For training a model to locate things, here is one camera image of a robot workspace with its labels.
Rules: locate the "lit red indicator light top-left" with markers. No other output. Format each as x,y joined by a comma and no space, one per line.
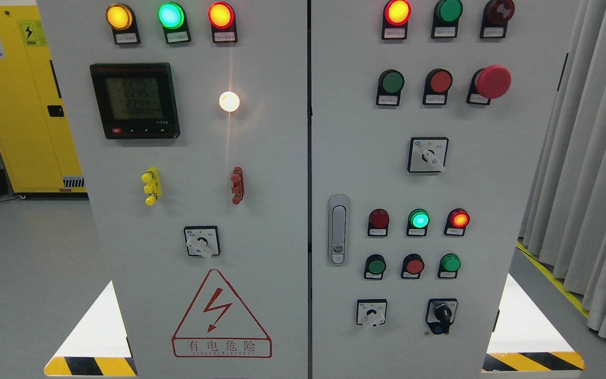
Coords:
223,25

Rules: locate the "lit red indicator light top-right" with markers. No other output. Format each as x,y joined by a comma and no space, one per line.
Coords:
395,18

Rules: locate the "upper right rotary switch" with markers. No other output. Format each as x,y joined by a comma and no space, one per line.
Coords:
427,155

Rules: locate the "green push button lower left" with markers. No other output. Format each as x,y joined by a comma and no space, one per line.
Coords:
374,267

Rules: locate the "red terminal connector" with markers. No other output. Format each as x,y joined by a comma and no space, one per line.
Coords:
238,185

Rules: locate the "white lit indicator light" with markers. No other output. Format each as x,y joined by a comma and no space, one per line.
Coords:
229,101

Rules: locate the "yellow floor marking tape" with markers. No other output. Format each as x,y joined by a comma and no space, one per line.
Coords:
548,273

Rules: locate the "red electric danger warning sticker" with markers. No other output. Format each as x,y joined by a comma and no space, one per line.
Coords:
218,324

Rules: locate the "green push button upper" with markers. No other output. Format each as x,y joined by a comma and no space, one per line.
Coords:
389,87

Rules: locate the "green push button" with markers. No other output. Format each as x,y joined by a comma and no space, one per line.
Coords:
389,87
374,267
449,266

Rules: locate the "left door rotary switch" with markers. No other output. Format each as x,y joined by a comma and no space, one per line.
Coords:
202,241

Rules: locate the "yellow terminal connector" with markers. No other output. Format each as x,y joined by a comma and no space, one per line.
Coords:
151,185

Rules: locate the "unlit green indicator light top-right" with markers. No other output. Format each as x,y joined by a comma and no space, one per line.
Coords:
445,19

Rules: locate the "black digital power meter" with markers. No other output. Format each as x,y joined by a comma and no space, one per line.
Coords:
136,100

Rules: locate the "right hazard striped base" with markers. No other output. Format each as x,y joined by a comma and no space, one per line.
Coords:
524,344

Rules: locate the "lit green indicator light lower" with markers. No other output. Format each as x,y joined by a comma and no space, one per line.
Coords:
417,223

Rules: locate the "grey electrical control cabinet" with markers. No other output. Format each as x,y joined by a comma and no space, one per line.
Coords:
308,128

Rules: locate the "hazard striped base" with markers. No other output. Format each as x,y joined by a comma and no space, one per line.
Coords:
98,345
524,344

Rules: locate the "green push button lower right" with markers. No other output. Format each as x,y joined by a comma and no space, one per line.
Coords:
449,266

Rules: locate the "lower white rotary switch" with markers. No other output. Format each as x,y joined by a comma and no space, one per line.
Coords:
371,313

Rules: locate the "black key selector switch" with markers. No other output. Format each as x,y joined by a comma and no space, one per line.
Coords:
441,315

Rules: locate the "grey curtain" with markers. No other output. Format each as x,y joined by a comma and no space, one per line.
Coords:
564,225

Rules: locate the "red push button lower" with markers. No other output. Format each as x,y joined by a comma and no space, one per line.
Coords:
412,266

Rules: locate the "lit green indicator light top-left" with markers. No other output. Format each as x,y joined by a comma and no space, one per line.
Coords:
174,23

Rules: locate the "unlit red indicator light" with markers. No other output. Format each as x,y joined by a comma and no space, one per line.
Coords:
378,223

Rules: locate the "dark red buzzer light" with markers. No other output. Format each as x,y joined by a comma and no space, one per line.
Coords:
495,18

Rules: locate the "red emergency stop mushroom button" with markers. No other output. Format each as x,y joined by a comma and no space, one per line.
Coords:
487,84

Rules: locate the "left hazard striped base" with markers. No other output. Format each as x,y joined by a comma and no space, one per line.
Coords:
98,345

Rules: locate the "lit red indicator light lower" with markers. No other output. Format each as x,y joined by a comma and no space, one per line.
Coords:
456,223

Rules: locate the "red push button upper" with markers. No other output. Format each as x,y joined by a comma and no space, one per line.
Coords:
436,87

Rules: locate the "silver cabinet door handle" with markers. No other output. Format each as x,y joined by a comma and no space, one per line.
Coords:
337,228

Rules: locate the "yellow indicator light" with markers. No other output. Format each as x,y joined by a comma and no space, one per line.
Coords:
123,23

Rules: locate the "red push button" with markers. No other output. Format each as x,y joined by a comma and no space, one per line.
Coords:
436,87
412,266

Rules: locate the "yellow safety storage cabinet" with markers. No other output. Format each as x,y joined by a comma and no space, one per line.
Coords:
37,147

